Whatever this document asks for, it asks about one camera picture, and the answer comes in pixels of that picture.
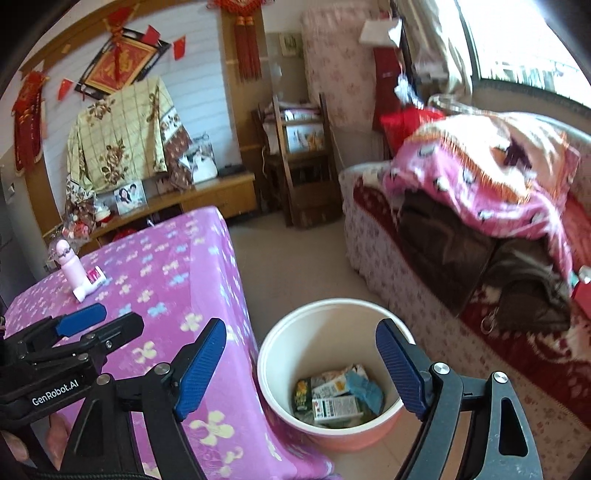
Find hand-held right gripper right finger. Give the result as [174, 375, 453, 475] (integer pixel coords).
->
[375, 318, 543, 480]

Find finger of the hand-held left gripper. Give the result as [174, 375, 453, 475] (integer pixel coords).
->
[21, 312, 145, 366]
[4, 303, 108, 352]

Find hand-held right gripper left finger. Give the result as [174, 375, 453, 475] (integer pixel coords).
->
[55, 318, 228, 480]

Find blue wrapper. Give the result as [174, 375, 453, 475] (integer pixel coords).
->
[346, 371, 385, 414]

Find trash packets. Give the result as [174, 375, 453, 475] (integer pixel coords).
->
[310, 364, 370, 398]

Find white and pink bin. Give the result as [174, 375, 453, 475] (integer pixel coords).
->
[256, 299, 419, 453]

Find dark packet with yellow print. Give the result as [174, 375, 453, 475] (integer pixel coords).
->
[294, 378, 315, 412]

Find person's left hand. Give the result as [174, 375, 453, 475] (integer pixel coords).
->
[0, 411, 72, 467]

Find white bottle with pink label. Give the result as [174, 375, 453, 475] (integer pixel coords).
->
[73, 267, 107, 303]

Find pink water bottle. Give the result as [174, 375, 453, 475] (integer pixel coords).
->
[48, 239, 86, 289]

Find purple floral tablecloth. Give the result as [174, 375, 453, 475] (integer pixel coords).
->
[0, 206, 342, 480]

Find clear bag with red items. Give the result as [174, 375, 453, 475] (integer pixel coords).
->
[62, 203, 114, 243]

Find grey refrigerator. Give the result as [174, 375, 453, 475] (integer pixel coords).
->
[0, 161, 28, 296]

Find dark brown jacket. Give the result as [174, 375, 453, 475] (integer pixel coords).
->
[397, 189, 573, 333]

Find framed couple photo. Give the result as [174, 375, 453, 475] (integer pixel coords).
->
[113, 181, 148, 216]

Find sofa with floral cover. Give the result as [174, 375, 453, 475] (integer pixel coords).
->
[339, 159, 591, 462]

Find wooden cabinet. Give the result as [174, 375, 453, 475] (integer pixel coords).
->
[44, 172, 257, 259]

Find framed wedding photo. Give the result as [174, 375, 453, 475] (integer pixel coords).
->
[187, 134, 219, 183]

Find yellow floral cloth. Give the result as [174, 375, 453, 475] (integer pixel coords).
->
[66, 76, 194, 204]

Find dark wooden chair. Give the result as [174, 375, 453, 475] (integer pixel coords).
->
[252, 92, 342, 229]

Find pink printed blanket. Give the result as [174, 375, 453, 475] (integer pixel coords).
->
[383, 113, 583, 282]

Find printed carton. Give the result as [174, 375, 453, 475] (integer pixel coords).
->
[283, 122, 324, 155]

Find framed red calligraphy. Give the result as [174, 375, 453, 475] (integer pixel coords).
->
[75, 27, 171, 101]

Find dark red cloth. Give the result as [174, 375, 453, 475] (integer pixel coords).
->
[372, 46, 404, 132]

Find red knot ornament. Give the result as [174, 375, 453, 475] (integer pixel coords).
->
[205, 0, 269, 84]

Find floral mattress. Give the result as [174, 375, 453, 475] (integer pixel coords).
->
[300, 0, 386, 162]

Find beige curtain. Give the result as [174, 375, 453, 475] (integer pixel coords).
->
[392, 0, 476, 97]

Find white paper sheet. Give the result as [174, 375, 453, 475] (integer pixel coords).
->
[359, 17, 402, 49]

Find window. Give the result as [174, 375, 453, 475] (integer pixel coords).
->
[455, 0, 591, 100]

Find red wall hanging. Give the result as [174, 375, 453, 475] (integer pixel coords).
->
[11, 71, 51, 175]

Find small wall picture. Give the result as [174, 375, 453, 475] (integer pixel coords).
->
[279, 32, 303, 57]

